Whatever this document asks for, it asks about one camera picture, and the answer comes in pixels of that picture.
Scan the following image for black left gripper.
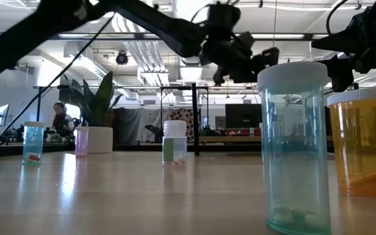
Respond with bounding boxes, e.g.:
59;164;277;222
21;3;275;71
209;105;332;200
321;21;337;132
199;31;280;85

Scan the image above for orange medicine bottle white cap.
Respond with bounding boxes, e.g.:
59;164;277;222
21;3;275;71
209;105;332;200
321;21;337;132
326;87;376;199

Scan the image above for clear bottle green label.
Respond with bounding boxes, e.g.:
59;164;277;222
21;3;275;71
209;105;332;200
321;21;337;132
161;119;188;166

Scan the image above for tall teal bottle white pills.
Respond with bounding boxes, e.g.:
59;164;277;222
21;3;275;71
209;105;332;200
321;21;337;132
257;61;332;235

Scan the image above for pink medicine bottle white cap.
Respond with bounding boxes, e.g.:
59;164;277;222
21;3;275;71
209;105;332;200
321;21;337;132
74;126;90;157

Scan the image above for teal bottle red capsule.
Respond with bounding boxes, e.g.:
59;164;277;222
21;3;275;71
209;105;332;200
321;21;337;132
22;121;46;166

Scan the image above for wooden shelf board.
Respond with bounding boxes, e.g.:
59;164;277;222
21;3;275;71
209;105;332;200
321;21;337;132
199;135;334;144

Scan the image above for black screen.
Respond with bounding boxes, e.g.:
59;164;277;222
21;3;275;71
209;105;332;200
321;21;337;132
225;103;262;129

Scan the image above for dotted patterned cloth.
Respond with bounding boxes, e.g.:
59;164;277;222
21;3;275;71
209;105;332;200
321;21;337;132
169;108;195;143

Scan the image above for black round ceiling fixture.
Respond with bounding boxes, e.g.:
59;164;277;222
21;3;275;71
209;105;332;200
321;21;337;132
115;50;129;66

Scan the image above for grey curtain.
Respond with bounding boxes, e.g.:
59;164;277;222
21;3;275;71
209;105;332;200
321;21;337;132
112;107;171;144

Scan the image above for green leafy plant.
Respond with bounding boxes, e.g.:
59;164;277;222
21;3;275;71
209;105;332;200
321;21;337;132
63;70;124;128

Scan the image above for white plant pot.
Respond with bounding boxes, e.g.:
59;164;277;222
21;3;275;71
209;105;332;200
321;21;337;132
87;126;114;154

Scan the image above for person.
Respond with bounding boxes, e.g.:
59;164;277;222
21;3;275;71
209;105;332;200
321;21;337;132
51;101;76;142

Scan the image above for computer monitor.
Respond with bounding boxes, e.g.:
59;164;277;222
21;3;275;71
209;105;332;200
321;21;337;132
0;104;10;129

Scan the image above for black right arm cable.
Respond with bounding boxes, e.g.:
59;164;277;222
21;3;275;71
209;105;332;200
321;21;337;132
325;0;351;36

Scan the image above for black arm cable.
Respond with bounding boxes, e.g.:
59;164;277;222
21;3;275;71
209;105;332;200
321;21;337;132
325;0;351;36
0;14;116;138

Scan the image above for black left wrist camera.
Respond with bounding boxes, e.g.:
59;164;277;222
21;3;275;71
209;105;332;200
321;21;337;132
207;2;242;32

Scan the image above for black table edge frame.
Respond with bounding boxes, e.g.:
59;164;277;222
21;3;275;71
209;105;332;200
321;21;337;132
0;142;376;158

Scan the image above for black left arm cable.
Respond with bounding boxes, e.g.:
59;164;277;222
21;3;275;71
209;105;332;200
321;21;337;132
0;14;116;138

